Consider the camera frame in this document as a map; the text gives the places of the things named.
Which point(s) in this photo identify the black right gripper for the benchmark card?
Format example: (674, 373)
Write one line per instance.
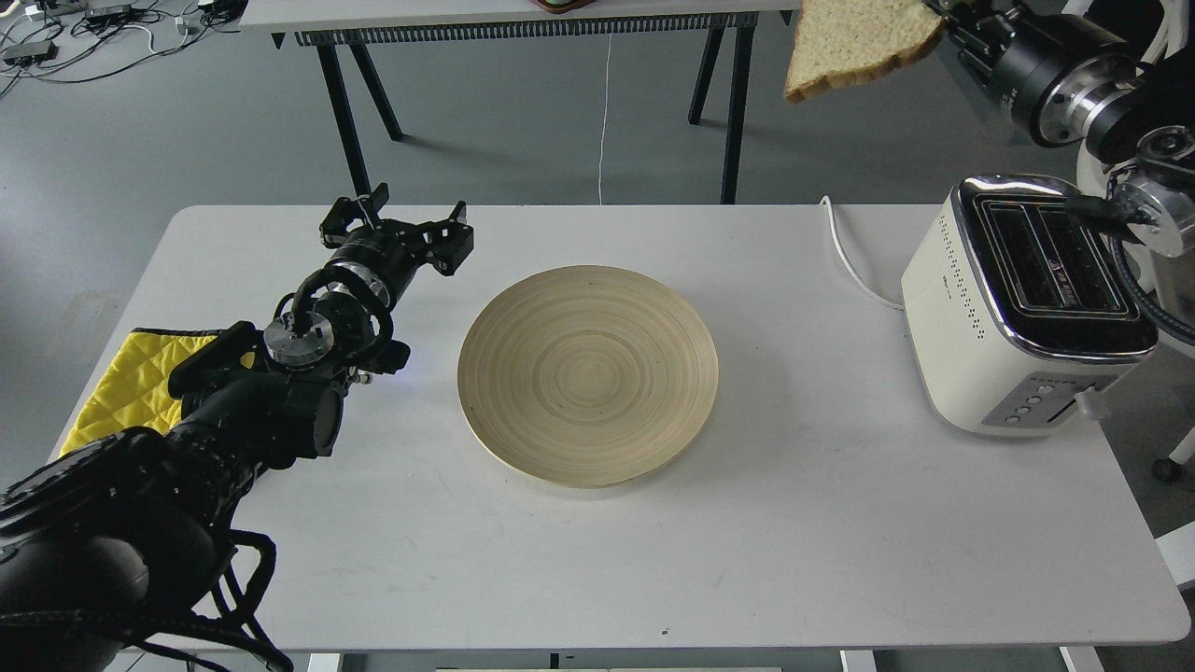
(1050, 75)

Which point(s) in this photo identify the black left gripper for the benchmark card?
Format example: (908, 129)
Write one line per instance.
(387, 253)

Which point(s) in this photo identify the slice of bread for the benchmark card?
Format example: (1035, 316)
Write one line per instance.
(840, 44)

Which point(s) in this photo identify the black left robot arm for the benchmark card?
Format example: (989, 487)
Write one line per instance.
(131, 537)

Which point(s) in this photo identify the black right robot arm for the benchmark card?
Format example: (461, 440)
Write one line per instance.
(1147, 136)

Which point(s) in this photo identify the cream chrome toaster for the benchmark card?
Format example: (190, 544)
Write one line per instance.
(1015, 311)

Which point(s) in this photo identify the background table with black legs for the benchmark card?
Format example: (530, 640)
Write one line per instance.
(327, 26)

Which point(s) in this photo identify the round wooden plate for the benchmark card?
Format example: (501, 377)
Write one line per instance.
(587, 376)

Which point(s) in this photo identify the yellow quilted cloth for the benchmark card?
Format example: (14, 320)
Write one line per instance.
(133, 390)

